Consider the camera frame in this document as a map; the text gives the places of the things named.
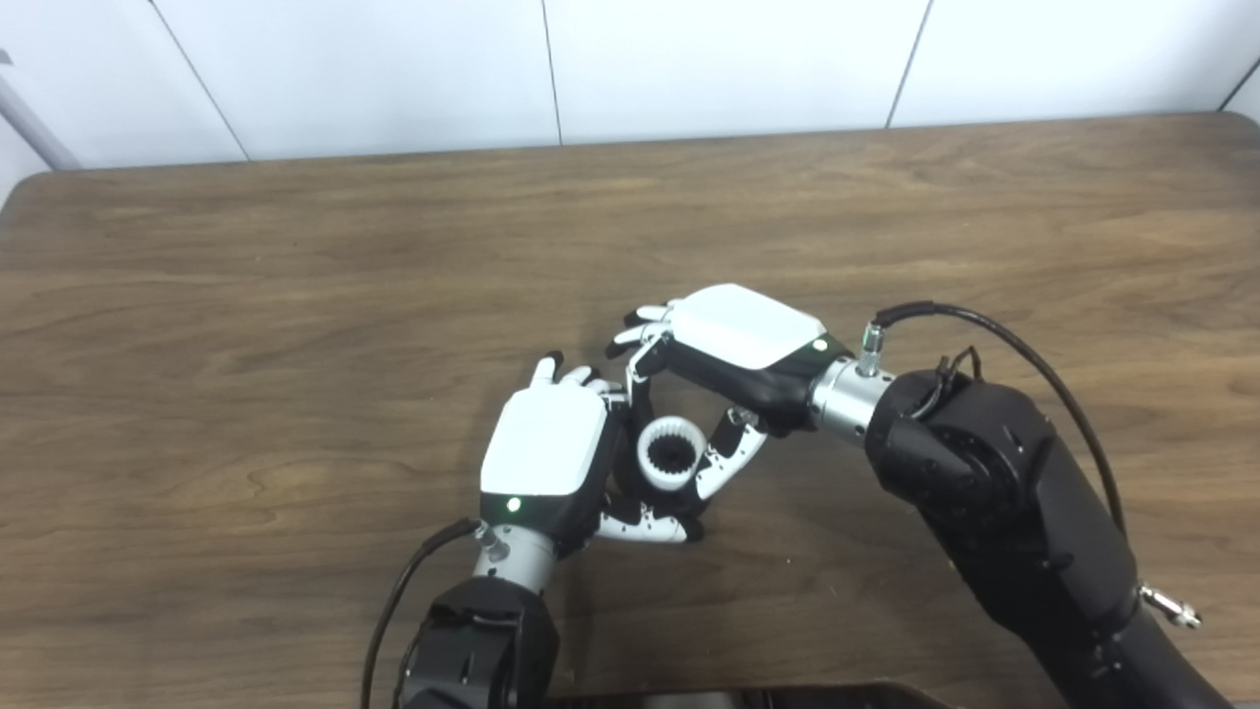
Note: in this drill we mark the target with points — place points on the grey wall corner strip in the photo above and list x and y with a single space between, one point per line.
34 123

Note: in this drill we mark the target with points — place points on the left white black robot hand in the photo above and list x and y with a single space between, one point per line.
541 443

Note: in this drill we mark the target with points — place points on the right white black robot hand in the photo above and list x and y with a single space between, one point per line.
748 330

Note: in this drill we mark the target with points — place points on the round black part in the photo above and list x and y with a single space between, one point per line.
672 455

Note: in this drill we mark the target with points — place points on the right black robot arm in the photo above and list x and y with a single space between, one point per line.
1004 512

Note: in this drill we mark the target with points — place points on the silver metal plug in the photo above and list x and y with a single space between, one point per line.
1171 606

